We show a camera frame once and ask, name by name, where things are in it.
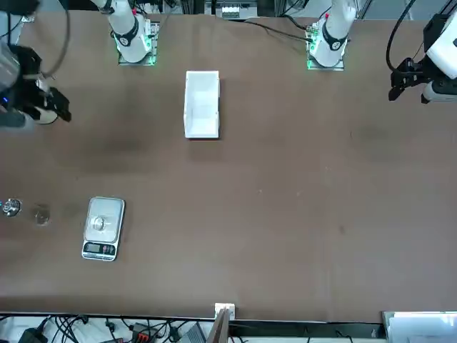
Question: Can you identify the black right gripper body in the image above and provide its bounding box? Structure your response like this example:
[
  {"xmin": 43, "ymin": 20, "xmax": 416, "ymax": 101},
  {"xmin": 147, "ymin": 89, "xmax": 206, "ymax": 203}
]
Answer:
[{"xmin": 0, "ymin": 46, "xmax": 46, "ymax": 113}]

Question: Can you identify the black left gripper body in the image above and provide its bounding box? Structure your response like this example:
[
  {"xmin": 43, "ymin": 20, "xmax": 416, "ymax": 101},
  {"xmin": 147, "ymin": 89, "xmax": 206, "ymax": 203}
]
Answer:
[{"xmin": 403, "ymin": 56, "xmax": 431, "ymax": 86}]

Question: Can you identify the clear bottle with metal cap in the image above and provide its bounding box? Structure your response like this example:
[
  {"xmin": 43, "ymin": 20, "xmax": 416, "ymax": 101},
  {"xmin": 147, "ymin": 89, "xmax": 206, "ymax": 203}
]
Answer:
[{"xmin": 1, "ymin": 197, "xmax": 51, "ymax": 227}]

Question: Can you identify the silver digital kitchen scale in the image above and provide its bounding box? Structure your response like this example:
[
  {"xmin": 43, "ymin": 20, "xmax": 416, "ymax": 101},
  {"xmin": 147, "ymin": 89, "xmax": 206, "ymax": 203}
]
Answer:
[{"xmin": 81, "ymin": 196, "xmax": 126, "ymax": 262}]

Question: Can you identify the white plastic bin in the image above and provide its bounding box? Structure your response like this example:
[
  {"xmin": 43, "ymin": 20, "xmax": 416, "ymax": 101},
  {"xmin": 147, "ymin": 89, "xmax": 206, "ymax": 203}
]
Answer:
[{"xmin": 183, "ymin": 70, "xmax": 221, "ymax": 140}]

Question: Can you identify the large black power adapter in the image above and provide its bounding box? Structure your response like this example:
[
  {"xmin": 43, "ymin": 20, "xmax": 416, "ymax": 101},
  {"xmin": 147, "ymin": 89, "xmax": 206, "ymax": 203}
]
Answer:
[{"xmin": 18, "ymin": 325, "xmax": 48, "ymax": 343}]

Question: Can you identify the white board tray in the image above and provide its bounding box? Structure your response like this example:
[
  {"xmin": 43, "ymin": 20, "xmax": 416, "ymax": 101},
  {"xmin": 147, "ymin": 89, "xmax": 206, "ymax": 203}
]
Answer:
[{"xmin": 381, "ymin": 309, "xmax": 457, "ymax": 343}]

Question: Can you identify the orange black plug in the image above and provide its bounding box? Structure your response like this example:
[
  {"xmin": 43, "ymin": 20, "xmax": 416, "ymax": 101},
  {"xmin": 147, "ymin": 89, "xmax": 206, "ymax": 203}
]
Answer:
[{"xmin": 128, "ymin": 322, "xmax": 151, "ymax": 343}]

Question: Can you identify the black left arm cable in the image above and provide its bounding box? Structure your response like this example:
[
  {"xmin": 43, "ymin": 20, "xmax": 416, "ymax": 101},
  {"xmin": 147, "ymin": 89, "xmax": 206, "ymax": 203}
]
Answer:
[{"xmin": 386, "ymin": 0, "xmax": 417, "ymax": 72}]

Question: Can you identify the black cable with white sleeve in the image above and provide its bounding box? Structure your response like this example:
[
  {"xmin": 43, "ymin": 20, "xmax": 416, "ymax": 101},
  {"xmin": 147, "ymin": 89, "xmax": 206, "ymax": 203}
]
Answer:
[{"xmin": 41, "ymin": 6, "xmax": 73, "ymax": 79}]

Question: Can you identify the black base cable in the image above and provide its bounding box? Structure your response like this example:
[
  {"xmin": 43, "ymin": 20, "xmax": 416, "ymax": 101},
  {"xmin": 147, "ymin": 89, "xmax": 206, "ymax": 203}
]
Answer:
[{"xmin": 243, "ymin": 16, "xmax": 315, "ymax": 46}]

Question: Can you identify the aluminium post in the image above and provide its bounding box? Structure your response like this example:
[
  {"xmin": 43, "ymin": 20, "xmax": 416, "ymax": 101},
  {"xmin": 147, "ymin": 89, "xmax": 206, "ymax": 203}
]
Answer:
[{"xmin": 213, "ymin": 302, "xmax": 237, "ymax": 343}]

